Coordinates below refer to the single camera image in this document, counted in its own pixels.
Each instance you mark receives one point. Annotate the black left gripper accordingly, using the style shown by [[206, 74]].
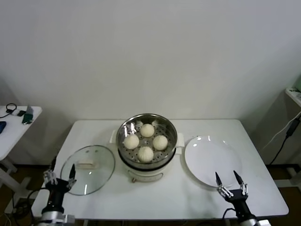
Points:
[[57, 190]]

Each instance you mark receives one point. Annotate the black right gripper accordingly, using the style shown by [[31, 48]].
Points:
[[240, 200]]

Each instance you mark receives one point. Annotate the round glass pot lid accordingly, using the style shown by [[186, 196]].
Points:
[[98, 164]]

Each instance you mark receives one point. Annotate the white steamed baozi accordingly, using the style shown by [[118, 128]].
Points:
[[160, 142], [131, 142], [145, 154], [147, 130]]

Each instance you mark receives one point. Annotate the perforated steel steamer basket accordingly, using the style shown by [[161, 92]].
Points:
[[169, 131]]

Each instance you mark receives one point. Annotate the round white plate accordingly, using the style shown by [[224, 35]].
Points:
[[211, 160]]

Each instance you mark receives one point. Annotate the white side table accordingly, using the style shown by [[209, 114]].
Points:
[[14, 136]]

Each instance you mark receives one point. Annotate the white stand base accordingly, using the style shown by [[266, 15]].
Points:
[[292, 175]]

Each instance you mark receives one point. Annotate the small black device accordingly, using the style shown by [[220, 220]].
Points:
[[21, 113]]

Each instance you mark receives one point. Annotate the blue object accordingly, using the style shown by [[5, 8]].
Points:
[[2, 126]]

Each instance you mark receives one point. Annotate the small white item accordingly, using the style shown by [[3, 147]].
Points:
[[15, 113]]

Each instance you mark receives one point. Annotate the cream electric cooker pot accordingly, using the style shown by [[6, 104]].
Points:
[[145, 174]]

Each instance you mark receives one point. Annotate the white shelf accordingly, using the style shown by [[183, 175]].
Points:
[[294, 94]]

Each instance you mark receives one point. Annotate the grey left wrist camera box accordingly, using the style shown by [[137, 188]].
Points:
[[69, 219]]

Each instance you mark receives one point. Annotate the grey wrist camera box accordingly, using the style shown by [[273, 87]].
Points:
[[69, 219], [264, 222]]

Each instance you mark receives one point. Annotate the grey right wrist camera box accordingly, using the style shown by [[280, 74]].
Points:
[[264, 222]]

